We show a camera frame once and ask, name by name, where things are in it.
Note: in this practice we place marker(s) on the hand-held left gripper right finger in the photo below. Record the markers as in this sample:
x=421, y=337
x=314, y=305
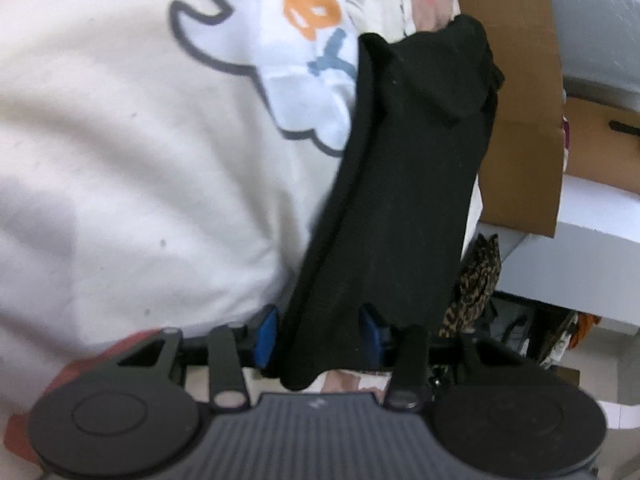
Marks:
x=372, y=340

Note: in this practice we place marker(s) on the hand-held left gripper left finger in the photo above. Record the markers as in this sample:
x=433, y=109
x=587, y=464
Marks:
x=265, y=340

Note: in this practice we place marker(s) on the plain black garment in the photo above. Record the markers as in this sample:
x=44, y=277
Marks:
x=400, y=185

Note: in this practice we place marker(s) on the leopard print garment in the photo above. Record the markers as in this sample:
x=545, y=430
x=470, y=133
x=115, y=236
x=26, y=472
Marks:
x=475, y=280

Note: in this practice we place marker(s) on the cream bear-print blanket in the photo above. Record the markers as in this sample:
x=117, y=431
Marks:
x=125, y=160

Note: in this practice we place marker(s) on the low folded cardboard sheet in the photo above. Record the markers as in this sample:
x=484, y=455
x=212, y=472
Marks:
x=520, y=110

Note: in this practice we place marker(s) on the tall cardboard panel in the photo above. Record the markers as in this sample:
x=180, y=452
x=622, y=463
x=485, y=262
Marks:
x=600, y=155

